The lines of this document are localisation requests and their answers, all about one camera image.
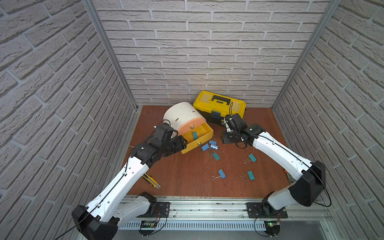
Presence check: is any blue binder clip shiny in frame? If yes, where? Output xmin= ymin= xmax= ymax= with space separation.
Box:
xmin=210 ymin=144 xmax=219 ymax=150

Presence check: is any right circuit board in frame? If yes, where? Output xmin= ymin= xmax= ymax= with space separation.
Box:
xmin=264 ymin=221 xmax=281 ymax=238

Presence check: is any round white drawer cabinet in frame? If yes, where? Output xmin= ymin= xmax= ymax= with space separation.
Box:
xmin=163 ymin=102 xmax=203 ymax=131

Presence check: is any left circuit board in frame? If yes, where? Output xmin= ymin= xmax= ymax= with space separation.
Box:
xmin=139 ymin=220 xmax=158 ymax=237

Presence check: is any yellow utility knife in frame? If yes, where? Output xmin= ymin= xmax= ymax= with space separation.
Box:
xmin=142 ymin=173 xmax=161 ymax=190

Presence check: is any aluminium rail frame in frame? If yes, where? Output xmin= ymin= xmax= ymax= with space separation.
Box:
xmin=118 ymin=197 xmax=332 ymax=232

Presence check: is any orange top drawer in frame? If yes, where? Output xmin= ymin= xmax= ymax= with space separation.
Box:
xmin=178 ymin=117 xmax=206 ymax=135

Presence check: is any blue binder clip left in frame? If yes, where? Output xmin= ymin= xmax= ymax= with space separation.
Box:
xmin=201 ymin=144 xmax=210 ymax=151

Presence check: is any yellow drawer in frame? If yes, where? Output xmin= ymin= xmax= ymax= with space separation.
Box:
xmin=181 ymin=123 xmax=214 ymax=154

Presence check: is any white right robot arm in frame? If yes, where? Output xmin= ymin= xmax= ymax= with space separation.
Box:
xmin=221 ymin=123 xmax=332 ymax=217

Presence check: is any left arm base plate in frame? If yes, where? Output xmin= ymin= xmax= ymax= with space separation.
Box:
xmin=150 ymin=202 xmax=171 ymax=218

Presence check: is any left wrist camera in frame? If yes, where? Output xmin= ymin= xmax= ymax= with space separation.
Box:
xmin=150 ymin=124 xmax=178 ymax=149

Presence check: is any yellow black toolbox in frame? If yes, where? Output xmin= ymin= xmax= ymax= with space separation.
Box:
xmin=193 ymin=91 xmax=247 ymax=126

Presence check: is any circuit board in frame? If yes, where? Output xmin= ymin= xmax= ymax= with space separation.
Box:
xmin=139 ymin=220 xmax=158 ymax=237
xmin=264 ymin=221 xmax=281 ymax=238

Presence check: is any blue binder clip lower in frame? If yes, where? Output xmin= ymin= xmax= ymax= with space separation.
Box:
xmin=212 ymin=169 xmax=226 ymax=181

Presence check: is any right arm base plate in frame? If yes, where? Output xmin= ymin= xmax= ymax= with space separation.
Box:
xmin=246 ymin=202 xmax=288 ymax=219

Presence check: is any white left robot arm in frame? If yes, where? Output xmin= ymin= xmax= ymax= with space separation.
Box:
xmin=72 ymin=120 xmax=188 ymax=240

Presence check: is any teal binder clip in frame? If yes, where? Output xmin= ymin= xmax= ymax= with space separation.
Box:
xmin=244 ymin=154 xmax=257 ymax=164
xmin=210 ymin=151 xmax=224 ymax=161
xmin=240 ymin=171 xmax=255 ymax=181
xmin=192 ymin=132 xmax=205 ymax=140

